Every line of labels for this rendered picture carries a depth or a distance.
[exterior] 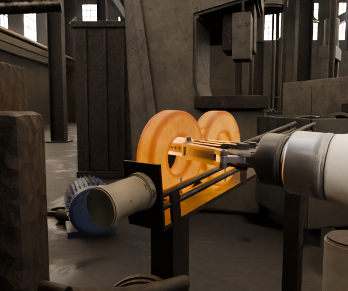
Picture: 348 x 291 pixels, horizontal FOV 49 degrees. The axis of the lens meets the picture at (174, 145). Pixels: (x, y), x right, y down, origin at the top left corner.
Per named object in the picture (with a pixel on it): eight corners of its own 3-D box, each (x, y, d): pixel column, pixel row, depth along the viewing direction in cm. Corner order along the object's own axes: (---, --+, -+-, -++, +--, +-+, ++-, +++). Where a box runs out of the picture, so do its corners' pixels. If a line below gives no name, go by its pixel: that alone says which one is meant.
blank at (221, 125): (187, 115, 71) (202, 115, 69) (226, 106, 83) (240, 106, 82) (191, 193, 74) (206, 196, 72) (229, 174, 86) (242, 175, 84)
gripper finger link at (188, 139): (249, 169, 57) (245, 170, 56) (187, 159, 63) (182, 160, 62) (251, 143, 56) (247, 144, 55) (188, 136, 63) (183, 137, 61)
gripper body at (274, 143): (276, 192, 51) (216, 181, 56) (297, 182, 57) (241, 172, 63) (281, 137, 50) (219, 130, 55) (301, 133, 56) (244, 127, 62)
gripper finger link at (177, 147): (196, 153, 62) (186, 156, 59) (171, 150, 65) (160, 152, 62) (197, 145, 62) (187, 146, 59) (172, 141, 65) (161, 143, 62)
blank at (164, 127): (132, 114, 59) (149, 115, 57) (188, 105, 71) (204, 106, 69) (137, 208, 62) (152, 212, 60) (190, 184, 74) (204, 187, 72)
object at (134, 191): (88, 224, 55) (83, 185, 54) (129, 205, 62) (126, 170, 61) (117, 232, 51) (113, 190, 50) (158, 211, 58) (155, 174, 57)
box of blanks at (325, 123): (304, 249, 214) (310, 112, 206) (244, 211, 294) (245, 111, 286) (450, 235, 238) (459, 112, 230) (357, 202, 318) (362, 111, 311)
